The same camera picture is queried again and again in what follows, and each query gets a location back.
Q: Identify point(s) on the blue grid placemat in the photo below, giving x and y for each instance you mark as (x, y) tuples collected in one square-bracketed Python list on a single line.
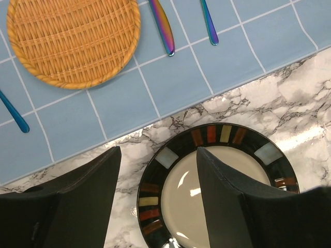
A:
[(255, 38)]

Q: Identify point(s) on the black rimmed striped plate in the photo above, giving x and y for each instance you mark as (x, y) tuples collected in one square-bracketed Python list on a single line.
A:
[(170, 208)]

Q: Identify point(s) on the iridescent knife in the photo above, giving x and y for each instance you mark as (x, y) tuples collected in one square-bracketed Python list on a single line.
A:
[(163, 26)]

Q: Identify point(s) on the blue fork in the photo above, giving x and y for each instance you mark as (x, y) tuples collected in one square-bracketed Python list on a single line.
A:
[(20, 121)]

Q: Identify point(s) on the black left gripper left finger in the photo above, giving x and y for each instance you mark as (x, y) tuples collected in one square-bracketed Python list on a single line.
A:
[(72, 210)]

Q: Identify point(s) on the woven wicker coaster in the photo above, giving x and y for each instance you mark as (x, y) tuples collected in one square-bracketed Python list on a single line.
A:
[(74, 44)]

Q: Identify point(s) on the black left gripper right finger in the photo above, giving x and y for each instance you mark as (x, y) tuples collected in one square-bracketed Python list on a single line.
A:
[(243, 212)]

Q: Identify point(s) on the iridescent spoon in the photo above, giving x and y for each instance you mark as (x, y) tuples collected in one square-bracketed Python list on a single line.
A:
[(213, 37)]

